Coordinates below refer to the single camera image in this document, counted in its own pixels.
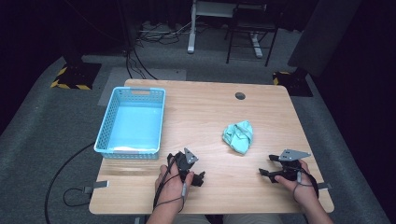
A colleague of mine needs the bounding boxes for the light blue plastic basket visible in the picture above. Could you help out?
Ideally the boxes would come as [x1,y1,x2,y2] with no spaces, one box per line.
[93,86,167,161]

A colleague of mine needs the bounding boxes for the black metal chair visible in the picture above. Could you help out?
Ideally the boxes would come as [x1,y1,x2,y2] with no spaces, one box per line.
[224,2,282,67]

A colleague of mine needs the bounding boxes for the bundle of floor cables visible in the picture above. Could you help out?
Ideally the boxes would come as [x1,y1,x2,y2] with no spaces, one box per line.
[135,21,195,46]

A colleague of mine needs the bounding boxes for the black cables by floor plate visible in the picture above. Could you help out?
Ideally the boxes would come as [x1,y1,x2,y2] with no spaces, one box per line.
[124,46,159,81]

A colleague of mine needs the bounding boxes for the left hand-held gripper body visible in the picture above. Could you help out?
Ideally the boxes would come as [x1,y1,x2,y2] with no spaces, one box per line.
[166,147,200,185]

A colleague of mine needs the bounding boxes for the person's left hand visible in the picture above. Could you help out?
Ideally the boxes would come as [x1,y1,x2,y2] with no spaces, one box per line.
[154,162,194,213]

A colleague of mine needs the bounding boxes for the thin black looped cable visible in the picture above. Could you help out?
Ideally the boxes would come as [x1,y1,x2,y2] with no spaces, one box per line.
[63,187,92,208]

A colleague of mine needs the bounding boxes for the white desk frame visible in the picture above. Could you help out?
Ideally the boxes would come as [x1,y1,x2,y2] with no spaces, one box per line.
[186,0,269,60]

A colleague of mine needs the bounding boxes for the mint green t-shirt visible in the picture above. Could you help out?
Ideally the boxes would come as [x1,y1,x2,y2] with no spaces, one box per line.
[221,119,255,156]

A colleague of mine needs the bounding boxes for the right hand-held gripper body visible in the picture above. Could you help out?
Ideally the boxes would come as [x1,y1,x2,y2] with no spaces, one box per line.
[274,148,312,183]

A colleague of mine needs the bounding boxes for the thick black floor cable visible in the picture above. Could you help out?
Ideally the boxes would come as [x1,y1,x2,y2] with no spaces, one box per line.
[44,142,96,224]

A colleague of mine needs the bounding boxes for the right hand-held gripper cable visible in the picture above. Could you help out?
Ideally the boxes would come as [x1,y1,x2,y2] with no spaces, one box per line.
[291,167,320,203]

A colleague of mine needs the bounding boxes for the person's right hand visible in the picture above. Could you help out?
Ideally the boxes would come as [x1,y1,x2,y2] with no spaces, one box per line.
[274,160,319,207]

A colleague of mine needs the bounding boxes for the left hand-held gripper cable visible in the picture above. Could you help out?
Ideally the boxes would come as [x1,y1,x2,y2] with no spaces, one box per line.
[152,152,189,214]

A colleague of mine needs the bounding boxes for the hand-held gripper cable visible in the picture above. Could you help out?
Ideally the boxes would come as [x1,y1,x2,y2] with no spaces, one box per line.
[152,152,189,214]
[291,167,320,203]

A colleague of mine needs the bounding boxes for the hazard striped black stand base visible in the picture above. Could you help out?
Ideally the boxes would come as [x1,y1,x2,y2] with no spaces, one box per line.
[49,63,103,91]
[272,70,314,98]

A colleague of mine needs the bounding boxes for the grey upright panel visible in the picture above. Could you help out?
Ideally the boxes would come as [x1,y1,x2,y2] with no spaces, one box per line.
[287,0,364,78]

